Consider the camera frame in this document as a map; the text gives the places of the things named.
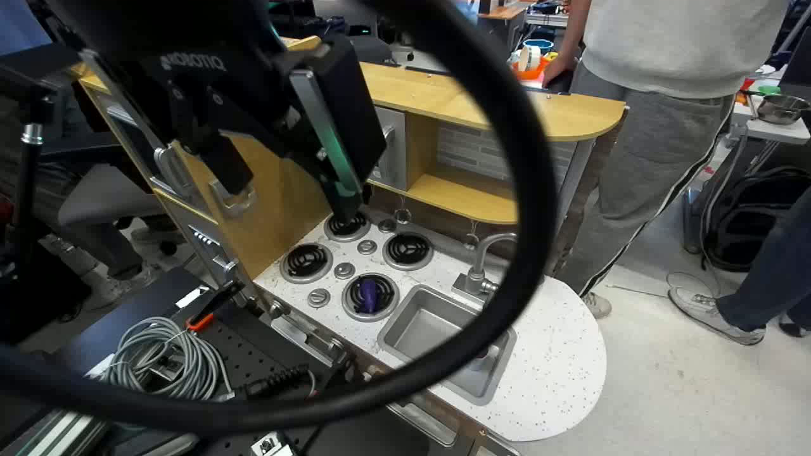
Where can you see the black perforated robot table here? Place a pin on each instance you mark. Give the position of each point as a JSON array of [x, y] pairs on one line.
[[253, 355]]

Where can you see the grey toy sink basin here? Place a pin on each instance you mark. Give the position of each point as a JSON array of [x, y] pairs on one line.
[[427, 325]]

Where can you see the purple toy eggplant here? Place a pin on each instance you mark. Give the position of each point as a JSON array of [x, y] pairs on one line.
[[367, 295]]

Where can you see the grey toy faucet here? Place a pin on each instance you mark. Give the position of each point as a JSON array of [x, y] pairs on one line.
[[481, 266]]

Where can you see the black camera stand pole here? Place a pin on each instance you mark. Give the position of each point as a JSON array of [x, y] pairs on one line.
[[28, 167]]

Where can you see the grey stove knob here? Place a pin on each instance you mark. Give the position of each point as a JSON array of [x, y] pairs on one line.
[[387, 224], [343, 270], [318, 298], [366, 247]]

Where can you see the person in dark jeans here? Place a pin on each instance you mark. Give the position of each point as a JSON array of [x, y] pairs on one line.
[[773, 270]]

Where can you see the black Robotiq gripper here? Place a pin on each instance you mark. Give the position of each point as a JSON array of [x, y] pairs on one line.
[[194, 80]]

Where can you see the grey sneaker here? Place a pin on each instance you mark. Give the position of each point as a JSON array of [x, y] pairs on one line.
[[711, 309]]

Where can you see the person in grey clothes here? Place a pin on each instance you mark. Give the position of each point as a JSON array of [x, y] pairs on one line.
[[660, 143]]

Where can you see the white side table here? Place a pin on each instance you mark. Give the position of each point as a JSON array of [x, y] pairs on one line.
[[773, 132]]

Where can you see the orange and white cup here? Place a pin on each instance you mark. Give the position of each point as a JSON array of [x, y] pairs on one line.
[[528, 62]]

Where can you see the wooden toy kitchen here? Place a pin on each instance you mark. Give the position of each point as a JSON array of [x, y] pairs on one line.
[[471, 104]]

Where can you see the metal bowl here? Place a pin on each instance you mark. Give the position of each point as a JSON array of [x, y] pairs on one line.
[[780, 108]]

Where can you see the toy stove top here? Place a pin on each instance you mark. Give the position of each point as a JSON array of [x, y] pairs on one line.
[[558, 362]]

